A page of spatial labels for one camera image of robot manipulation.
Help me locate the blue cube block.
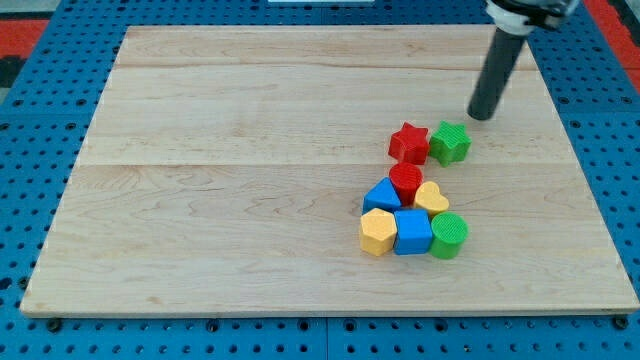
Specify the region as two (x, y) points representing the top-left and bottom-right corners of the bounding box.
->
(394, 209), (433, 255)

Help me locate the wooden board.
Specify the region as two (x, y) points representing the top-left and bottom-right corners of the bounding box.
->
(20, 25), (639, 318)

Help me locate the green cylinder block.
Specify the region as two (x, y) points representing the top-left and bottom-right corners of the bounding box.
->
(429, 212), (469, 259)

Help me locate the yellow heart block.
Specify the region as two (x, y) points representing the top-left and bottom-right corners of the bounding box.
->
(413, 181), (450, 218)

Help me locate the red star block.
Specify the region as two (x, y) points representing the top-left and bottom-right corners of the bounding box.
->
(388, 122), (430, 165)

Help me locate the red cylinder block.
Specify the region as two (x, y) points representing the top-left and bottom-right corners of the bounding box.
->
(389, 162), (423, 206)

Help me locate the green star block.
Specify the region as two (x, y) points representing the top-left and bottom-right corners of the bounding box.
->
(429, 121), (472, 167)

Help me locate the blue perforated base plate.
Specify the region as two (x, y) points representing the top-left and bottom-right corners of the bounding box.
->
(1, 0), (639, 359)

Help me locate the yellow pentagon block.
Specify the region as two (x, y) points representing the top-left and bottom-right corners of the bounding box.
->
(359, 208), (397, 256)

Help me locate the blue triangle block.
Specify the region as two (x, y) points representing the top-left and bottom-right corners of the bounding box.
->
(362, 177), (402, 214)

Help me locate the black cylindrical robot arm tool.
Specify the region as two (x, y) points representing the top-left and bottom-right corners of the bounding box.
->
(467, 0), (580, 121)

